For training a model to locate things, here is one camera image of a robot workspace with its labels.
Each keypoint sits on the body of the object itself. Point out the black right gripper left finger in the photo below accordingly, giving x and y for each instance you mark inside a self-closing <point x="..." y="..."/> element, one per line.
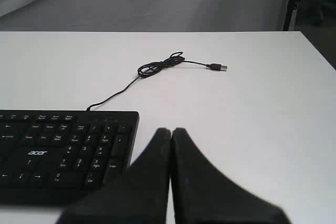
<point x="140" y="195"/>

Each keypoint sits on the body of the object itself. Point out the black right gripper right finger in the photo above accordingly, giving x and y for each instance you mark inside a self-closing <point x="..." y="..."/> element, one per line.
<point x="202" y="194"/>

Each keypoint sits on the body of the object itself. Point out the black acer keyboard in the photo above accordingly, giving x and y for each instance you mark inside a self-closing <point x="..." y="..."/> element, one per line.
<point x="53" y="158"/>

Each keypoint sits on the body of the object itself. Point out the black metal stand pole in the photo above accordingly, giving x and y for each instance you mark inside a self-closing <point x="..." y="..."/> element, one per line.
<point x="291" y="7"/>

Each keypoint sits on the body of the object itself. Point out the grey backdrop cloth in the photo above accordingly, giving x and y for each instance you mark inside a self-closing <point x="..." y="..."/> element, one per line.
<point x="146" y="15"/>

